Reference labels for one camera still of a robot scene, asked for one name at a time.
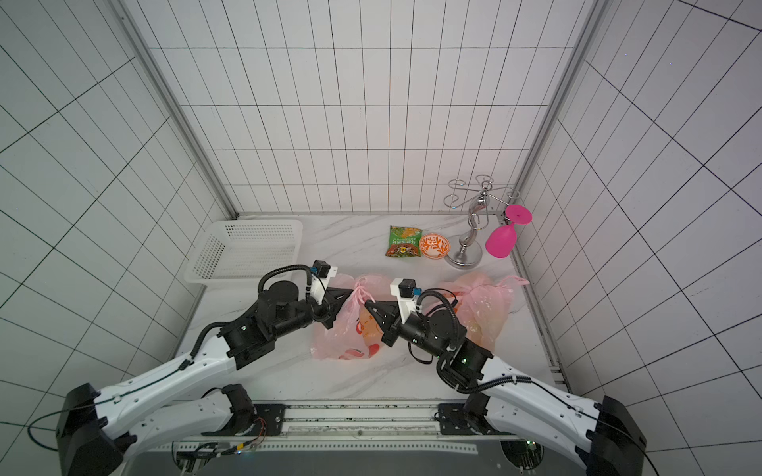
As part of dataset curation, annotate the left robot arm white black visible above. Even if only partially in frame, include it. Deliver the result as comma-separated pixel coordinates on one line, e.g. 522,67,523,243
54,260,352,475

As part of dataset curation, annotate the chrome wire glass rack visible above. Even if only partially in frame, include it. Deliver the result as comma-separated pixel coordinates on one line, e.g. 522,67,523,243
444,175,519,270

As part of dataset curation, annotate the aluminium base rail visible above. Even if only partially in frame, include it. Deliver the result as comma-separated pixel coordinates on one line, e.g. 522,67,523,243
127,396,595,461

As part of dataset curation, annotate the magenta plastic wine glass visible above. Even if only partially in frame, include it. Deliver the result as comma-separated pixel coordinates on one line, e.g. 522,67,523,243
485,204,533,259

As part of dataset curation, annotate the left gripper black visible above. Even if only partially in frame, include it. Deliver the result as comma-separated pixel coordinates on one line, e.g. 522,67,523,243
274,288,354,337

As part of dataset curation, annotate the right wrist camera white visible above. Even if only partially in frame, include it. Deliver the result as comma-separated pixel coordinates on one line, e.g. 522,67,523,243
390,279,422,323

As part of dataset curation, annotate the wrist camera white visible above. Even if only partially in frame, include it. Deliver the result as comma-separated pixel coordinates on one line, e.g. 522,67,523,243
310,260,339,305
390,279,422,323

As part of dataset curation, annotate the green snack packet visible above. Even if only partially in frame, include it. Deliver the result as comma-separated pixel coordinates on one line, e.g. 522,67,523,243
385,226,423,258

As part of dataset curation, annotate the white plastic basket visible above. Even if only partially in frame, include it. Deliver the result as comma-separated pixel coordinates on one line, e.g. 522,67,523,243
184,219,303,286

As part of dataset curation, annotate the pink plastic bag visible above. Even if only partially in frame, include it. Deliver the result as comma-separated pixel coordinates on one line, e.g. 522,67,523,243
311,274,393,360
439,271,530,351

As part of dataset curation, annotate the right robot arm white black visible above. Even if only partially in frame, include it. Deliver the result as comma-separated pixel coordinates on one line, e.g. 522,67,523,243
364,288,653,475

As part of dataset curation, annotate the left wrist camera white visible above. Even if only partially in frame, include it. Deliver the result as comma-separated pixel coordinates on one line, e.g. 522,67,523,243
310,260,339,305

